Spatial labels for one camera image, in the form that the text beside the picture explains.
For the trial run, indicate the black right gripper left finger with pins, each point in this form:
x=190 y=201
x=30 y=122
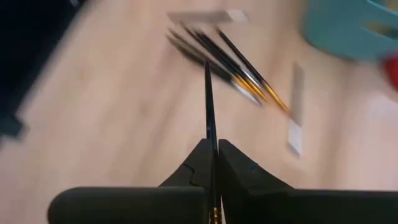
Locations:
x=140 y=205

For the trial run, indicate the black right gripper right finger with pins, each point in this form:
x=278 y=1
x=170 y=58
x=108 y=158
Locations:
x=280 y=205

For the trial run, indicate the teal plastic bin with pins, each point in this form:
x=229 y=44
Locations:
x=342 y=28

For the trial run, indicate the red desk lamp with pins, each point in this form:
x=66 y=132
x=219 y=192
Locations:
x=391 y=71

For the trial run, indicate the black paintbrush dark ferrule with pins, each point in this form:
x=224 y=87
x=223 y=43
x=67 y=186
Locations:
x=199 y=54

